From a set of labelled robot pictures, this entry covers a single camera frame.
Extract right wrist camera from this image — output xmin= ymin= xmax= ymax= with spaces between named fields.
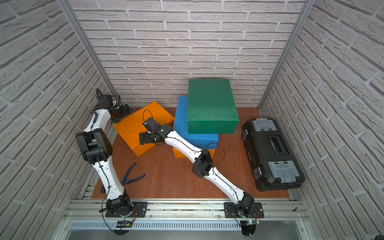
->
xmin=143 ymin=110 xmax=161 ymax=133

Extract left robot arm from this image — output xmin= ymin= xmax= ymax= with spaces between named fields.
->
xmin=75 ymin=109 xmax=133 ymax=215

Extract aluminium front rail frame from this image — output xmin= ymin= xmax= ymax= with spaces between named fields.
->
xmin=52 ymin=199 xmax=316 ymax=240

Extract black plastic toolbox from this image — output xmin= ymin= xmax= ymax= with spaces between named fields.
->
xmin=241 ymin=118 xmax=305 ymax=192

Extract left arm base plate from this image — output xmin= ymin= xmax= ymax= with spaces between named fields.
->
xmin=105 ymin=201 xmax=148 ymax=218

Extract left corner aluminium post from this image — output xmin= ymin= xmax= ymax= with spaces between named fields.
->
xmin=57 ymin=0 xmax=116 ymax=95

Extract blue shoebox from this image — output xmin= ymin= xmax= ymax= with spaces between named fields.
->
xmin=173 ymin=96 xmax=219 ymax=150

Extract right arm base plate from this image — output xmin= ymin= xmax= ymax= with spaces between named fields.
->
xmin=224 ymin=202 xmax=265 ymax=220

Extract orange shoebox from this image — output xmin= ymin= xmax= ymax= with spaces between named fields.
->
xmin=173 ymin=148 xmax=216 ymax=158
xmin=114 ymin=102 xmax=175 ymax=157

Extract blue handled pliers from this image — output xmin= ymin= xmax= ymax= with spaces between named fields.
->
xmin=119 ymin=162 xmax=146 ymax=186

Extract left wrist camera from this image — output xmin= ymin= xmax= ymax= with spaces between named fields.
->
xmin=94 ymin=88 xmax=121 ymax=111

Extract corner aluminium post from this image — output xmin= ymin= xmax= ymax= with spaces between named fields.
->
xmin=257 ymin=0 xmax=316 ymax=110
xmin=57 ymin=0 xmax=116 ymax=95

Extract right corner aluminium post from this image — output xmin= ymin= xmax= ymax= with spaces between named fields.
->
xmin=257 ymin=0 xmax=316 ymax=110

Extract green shoebox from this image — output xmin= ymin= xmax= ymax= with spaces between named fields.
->
xmin=187 ymin=79 xmax=239 ymax=134

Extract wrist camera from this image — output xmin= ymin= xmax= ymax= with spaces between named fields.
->
xmin=143 ymin=110 xmax=161 ymax=133
xmin=94 ymin=88 xmax=121 ymax=111

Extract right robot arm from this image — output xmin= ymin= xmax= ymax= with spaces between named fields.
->
xmin=139 ymin=119 xmax=254 ymax=218

